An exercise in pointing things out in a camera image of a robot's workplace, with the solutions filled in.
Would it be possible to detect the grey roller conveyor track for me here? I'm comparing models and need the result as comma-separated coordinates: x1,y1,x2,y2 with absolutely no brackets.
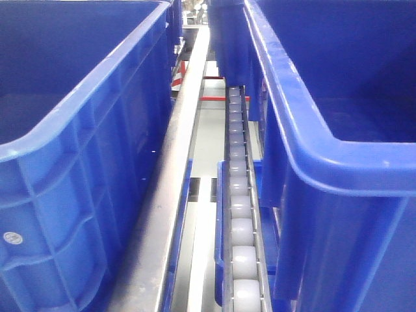
223,86,272,311

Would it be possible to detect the large blue bin left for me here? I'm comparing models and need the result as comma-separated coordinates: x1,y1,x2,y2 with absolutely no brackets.
1,1,172,311

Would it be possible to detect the steel shelf rail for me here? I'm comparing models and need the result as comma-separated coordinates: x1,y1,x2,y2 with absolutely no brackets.
107,26,210,311

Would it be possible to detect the large blue bin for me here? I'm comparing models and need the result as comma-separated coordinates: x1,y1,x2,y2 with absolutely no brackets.
1,1,172,311
244,1,415,311

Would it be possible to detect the large blue bin right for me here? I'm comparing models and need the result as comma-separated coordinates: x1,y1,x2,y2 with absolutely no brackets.
244,1,415,311

